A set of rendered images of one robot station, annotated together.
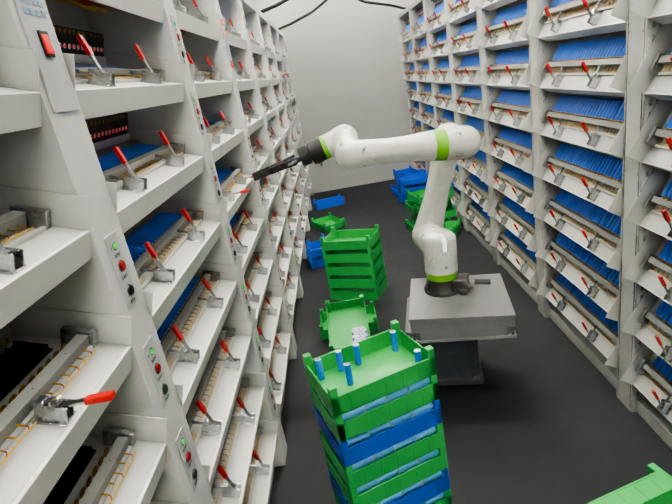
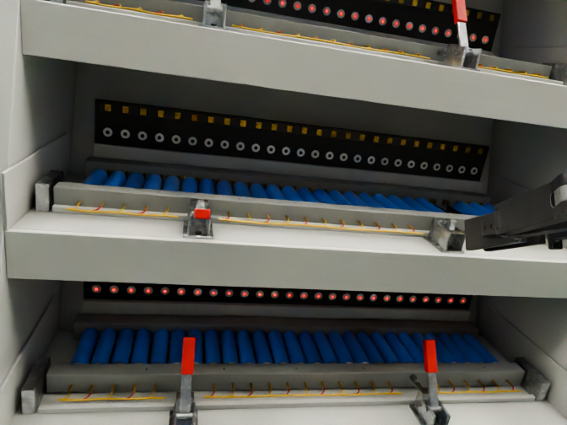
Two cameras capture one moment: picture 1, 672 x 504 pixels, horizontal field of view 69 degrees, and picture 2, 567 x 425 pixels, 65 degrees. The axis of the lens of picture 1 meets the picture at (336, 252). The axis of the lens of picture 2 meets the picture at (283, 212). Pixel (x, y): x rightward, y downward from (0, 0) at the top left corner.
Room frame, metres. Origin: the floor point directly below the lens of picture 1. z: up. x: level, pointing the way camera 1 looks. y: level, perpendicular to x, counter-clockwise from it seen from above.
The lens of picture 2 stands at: (1.62, -0.10, 0.96)
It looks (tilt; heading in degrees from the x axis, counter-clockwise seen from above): 1 degrees down; 75
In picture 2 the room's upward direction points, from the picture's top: 4 degrees clockwise
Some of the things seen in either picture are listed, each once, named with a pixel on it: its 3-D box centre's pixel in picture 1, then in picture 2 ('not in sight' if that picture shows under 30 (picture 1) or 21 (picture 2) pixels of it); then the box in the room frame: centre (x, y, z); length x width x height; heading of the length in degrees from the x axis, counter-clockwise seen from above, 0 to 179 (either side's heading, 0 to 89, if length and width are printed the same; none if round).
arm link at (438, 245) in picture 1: (439, 253); not in sight; (1.81, -0.40, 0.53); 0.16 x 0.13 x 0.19; 4
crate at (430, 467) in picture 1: (384, 456); not in sight; (1.14, -0.03, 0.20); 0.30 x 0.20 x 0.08; 110
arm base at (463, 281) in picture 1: (456, 282); not in sight; (1.77, -0.45, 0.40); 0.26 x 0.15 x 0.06; 68
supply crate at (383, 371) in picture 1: (368, 363); not in sight; (1.14, -0.03, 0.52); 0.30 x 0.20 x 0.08; 110
